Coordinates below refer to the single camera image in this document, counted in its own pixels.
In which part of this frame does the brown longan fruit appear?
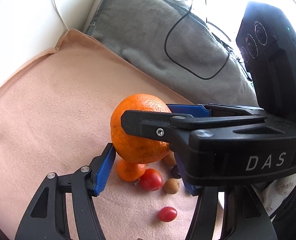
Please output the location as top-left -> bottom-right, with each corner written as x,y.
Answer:
162,152 -> 177,166

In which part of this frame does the large rough orange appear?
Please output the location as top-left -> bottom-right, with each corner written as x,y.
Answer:
110,93 -> 172,164

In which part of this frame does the small mandarin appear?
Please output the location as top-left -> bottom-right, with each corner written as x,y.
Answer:
116,159 -> 146,182

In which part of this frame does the small red cherry tomato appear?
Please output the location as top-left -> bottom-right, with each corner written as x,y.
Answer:
158,206 -> 178,222

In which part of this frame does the floral white plate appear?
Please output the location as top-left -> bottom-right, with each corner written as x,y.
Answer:
251,173 -> 296,220

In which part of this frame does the grey cushion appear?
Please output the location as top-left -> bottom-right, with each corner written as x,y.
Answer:
86,0 -> 257,106

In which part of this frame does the peach fleece blanket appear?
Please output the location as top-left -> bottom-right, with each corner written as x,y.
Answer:
0,31 -> 197,239

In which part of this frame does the black camera box right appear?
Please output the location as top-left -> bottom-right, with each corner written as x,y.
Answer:
236,2 -> 296,122

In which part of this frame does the black cable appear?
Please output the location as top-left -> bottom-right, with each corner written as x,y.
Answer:
163,0 -> 252,82

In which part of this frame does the white cable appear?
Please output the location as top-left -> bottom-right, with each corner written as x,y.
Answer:
51,0 -> 70,30

